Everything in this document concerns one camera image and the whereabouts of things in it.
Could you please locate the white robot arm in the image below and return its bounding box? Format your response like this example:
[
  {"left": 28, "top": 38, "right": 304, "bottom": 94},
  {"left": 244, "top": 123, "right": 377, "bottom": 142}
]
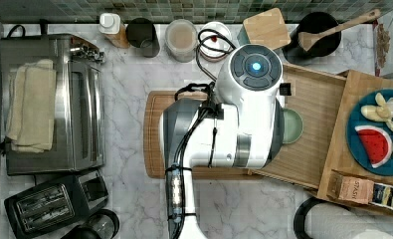
[{"left": 159, "top": 44, "right": 285, "bottom": 239}]

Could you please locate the wooden drawer cabinet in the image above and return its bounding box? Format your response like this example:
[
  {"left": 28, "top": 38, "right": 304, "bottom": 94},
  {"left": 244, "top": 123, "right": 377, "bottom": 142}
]
[{"left": 315, "top": 70, "right": 393, "bottom": 217}]

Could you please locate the wooden cutting board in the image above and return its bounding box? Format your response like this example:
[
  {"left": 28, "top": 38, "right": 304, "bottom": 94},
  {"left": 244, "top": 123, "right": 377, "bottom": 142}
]
[{"left": 143, "top": 91, "right": 261, "bottom": 180}]

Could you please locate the glass jar with powder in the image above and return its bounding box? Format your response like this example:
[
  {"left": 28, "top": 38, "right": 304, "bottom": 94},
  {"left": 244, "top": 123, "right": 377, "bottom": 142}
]
[{"left": 165, "top": 19, "right": 197, "bottom": 63}]

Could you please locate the green bowl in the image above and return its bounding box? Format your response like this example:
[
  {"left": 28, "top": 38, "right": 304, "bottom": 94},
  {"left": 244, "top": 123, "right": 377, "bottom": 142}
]
[{"left": 283, "top": 109, "right": 303, "bottom": 144}]

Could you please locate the dark empty cup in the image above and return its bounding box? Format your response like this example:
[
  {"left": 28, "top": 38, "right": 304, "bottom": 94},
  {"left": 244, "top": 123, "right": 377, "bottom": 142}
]
[{"left": 125, "top": 18, "right": 160, "bottom": 58}]

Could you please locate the teal canister with wooden lid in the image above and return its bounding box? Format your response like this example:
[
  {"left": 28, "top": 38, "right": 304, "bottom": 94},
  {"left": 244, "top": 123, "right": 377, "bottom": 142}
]
[{"left": 237, "top": 8, "right": 291, "bottom": 50}]

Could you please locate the black utensil holder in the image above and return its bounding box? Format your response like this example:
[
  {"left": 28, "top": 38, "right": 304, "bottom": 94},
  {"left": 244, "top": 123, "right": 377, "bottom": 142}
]
[{"left": 283, "top": 12, "right": 341, "bottom": 66}]

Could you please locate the stainless toaster oven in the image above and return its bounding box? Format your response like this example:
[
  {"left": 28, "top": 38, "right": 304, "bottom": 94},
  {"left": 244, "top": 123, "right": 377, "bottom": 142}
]
[{"left": 1, "top": 34, "right": 104, "bottom": 175}]

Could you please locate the white capped bottle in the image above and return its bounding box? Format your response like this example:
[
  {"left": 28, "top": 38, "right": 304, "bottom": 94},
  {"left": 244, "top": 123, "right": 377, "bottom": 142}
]
[{"left": 98, "top": 13, "right": 129, "bottom": 49}]

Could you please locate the wooden spoon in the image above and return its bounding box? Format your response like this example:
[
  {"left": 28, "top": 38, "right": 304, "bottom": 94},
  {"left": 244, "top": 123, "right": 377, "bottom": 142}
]
[{"left": 297, "top": 9, "right": 381, "bottom": 51}]

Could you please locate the black coffee grinder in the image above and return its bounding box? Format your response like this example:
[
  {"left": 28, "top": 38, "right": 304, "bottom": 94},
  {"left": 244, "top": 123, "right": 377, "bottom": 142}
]
[{"left": 61, "top": 209, "right": 119, "bottom": 239}]

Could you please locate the brown tea box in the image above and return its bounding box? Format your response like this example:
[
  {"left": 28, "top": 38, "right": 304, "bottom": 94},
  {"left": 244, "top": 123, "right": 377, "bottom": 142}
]
[{"left": 327, "top": 173, "right": 374, "bottom": 204}]

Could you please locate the beige folded towel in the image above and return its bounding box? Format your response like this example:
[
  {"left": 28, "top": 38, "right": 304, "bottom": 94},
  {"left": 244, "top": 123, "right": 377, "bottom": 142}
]
[{"left": 6, "top": 59, "right": 57, "bottom": 153}]

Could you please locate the black toaster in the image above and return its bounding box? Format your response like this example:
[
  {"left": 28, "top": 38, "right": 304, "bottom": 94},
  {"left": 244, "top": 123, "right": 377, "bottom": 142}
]
[{"left": 4, "top": 169, "right": 108, "bottom": 239}]

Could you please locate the toy watermelon slice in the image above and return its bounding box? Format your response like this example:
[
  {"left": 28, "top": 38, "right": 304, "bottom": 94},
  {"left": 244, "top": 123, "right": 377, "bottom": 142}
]
[{"left": 354, "top": 125, "right": 393, "bottom": 168}]

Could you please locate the toy banana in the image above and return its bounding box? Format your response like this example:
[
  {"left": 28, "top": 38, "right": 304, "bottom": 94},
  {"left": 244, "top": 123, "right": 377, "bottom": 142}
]
[{"left": 360, "top": 93, "right": 393, "bottom": 132}]

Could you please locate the blue plate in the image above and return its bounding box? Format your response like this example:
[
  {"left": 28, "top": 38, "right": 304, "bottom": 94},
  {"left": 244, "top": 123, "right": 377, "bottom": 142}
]
[{"left": 345, "top": 91, "right": 393, "bottom": 176}]

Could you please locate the dark blue tea box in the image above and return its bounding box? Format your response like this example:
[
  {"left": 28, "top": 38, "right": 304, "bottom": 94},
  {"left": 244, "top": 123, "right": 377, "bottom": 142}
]
[{"left": 371, "top": 183, "right": 393, "bottom": 210}]

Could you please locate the oat bites cereal box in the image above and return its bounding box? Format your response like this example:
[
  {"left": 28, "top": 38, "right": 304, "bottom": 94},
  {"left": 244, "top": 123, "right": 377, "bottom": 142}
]
[{"left": 373, "top": 10, "right": 393, "bottom": 78}]

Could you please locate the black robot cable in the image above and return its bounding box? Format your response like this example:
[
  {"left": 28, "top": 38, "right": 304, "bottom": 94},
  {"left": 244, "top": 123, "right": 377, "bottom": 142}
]
[{"left": 164, "top": 28, "right": 238, "bottom": 239}]

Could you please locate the black toaster oven cord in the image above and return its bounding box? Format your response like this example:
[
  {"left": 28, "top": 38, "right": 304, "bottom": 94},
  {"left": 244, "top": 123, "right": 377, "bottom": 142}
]
[{"left": 6, "top": 19, "right": 49, "bottom": 39}]

